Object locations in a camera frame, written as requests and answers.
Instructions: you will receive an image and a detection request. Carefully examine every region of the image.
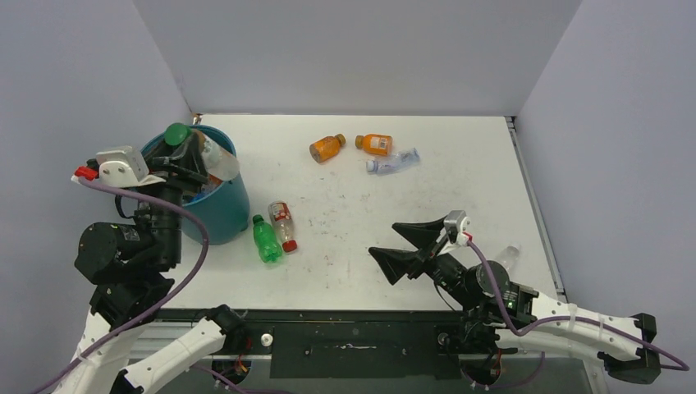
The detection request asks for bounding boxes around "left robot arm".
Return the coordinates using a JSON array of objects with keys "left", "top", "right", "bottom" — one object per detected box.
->
[{"left": 48, "top": 124, "right": 250, "bottom": 393}]

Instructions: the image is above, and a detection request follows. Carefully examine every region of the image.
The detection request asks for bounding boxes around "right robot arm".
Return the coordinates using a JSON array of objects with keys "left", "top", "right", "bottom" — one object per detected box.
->
[{"left": 368, "top": 210, "right": 662, "bottom": 385}]

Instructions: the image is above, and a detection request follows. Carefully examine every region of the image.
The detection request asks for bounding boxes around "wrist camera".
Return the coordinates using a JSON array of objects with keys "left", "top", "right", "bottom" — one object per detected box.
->
[
  {"left": 95, "top": 145, "right": 149, "bottom": 188},
  {"left": 443, "top": 210, "right": 470, "bottom": 246}
]

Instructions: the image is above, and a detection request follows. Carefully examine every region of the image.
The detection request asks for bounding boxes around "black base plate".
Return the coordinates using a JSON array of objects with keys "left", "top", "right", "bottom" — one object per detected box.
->
[{"left": 163, "top": 307, "right": 550, "bottom": 380}]

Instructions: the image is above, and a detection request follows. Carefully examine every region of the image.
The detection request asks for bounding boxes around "crushed clear water bottle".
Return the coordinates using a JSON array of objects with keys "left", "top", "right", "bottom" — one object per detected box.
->
[{"left": 365, "top": 149, "right": 420, "bottom": 175}]

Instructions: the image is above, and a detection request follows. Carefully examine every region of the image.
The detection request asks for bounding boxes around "small orange juice bottle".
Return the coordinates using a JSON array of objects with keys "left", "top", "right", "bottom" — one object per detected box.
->
[{"left": 309, "top": 134, "right": 346, "bottom": 163}]

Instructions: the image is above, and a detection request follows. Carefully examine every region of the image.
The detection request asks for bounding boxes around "blue label water bottle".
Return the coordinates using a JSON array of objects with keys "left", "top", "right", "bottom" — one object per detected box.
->
[{"left": 182, "top": 177, "right": 222, "bottom": 204}]

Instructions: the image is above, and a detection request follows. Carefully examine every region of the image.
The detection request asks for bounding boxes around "green plastic bottle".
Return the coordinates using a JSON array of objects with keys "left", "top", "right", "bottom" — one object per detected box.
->
[{"left": 252, "top": 214, "right": 283, "bottom": 263}]

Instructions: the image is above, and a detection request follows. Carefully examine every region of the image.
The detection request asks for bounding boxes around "orange bottle with barcode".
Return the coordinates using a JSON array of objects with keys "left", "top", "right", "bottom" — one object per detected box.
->
[{"left": 355, "top": 134, "right": 393, "bottom": 156}]

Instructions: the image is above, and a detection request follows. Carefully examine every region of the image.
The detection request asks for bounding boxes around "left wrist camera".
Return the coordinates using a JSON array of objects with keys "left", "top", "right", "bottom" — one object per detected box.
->
[{"left": 95, "top": 145, "right": 149, "bottom": 188}]

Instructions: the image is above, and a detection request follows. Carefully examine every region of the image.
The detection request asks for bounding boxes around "clear bottle blue cap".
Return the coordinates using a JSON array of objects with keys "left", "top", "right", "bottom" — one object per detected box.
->
[{"left": 493, "top": 245, "right": 521, "bottom": 273}]

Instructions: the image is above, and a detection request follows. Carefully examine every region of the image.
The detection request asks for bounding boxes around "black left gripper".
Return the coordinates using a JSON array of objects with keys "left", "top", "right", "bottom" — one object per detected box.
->
[{"left": 141, "top": 131, "right": 208, "bottom": 263}]

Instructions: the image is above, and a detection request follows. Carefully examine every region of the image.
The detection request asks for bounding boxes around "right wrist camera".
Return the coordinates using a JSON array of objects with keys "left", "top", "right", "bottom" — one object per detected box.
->
[{"left": 443, "top": 210, "right": 470, "bottom": 246}]

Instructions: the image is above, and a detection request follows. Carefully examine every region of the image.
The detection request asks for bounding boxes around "teal plastic bin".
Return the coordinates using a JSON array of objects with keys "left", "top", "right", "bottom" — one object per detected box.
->
[{"left": 141, "top": 125, "right": 250, "bottom": 245}]

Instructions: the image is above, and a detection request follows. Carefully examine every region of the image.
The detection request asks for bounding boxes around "red cap small bottle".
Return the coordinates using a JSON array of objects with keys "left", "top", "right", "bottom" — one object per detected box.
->
[{"left": 268, "top": 200, "right": 298, "bottom": 254}]

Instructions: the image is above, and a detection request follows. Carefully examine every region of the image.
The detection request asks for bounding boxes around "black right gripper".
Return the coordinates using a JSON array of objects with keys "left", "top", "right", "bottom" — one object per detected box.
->
[{"left": 367, "top": 217, "right": 476, "bottom": 309}]

